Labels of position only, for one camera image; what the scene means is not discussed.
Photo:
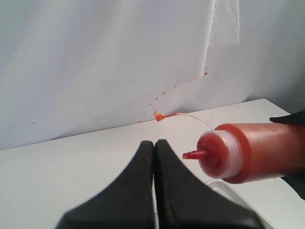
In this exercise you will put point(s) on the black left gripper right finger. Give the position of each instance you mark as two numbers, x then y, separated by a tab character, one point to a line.
185	202

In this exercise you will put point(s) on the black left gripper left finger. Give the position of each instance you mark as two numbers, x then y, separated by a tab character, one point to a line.
127	203

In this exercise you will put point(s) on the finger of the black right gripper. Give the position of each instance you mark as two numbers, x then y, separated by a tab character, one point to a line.
297	183
292	119

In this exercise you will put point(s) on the red sauce squeeze bottle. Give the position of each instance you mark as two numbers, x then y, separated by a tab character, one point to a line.
245	152

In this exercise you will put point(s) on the white rectangular plastic tray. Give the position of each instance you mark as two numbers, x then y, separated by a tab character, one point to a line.
275	202

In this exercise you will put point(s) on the white backdrop sheet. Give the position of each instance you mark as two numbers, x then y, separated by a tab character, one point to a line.
66	62

